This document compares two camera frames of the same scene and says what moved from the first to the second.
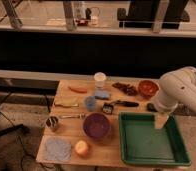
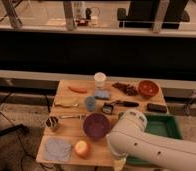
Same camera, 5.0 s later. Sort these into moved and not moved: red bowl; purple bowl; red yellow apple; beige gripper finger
Moved: beige gripper finger
Not moved: red bowl; purple bowl; red yellow apple
